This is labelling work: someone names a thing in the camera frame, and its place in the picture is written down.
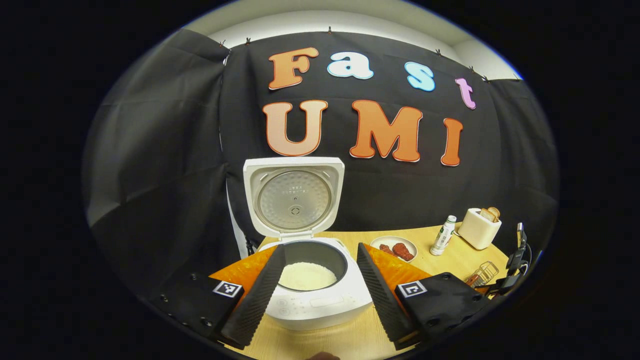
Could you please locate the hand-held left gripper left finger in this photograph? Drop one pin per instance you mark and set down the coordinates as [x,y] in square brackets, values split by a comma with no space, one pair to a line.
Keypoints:
[255,305]

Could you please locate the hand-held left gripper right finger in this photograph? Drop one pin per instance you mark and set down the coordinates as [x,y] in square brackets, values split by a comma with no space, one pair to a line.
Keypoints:
[382,305]

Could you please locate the white rice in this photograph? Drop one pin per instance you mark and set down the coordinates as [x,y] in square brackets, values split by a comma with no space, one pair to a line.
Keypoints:
[307,276]

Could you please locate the white rice cooker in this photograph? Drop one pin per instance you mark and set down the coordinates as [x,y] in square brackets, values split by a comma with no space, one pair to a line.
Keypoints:
[320,306]

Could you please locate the red meat piece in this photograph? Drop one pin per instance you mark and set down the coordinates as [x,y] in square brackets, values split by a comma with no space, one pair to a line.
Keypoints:
[386,249]
[403,252]

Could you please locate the white round plate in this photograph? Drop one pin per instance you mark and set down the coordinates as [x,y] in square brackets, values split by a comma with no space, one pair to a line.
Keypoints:
[410,242]

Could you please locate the white bottle green label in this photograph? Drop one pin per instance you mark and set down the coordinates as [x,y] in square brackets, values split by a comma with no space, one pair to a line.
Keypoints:
[442,237]

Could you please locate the white toaster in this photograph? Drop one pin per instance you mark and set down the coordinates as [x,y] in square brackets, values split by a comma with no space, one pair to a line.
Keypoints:
[477,231]

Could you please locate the toasted bread slices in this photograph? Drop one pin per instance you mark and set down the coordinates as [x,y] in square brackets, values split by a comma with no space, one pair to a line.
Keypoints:
[491,214]

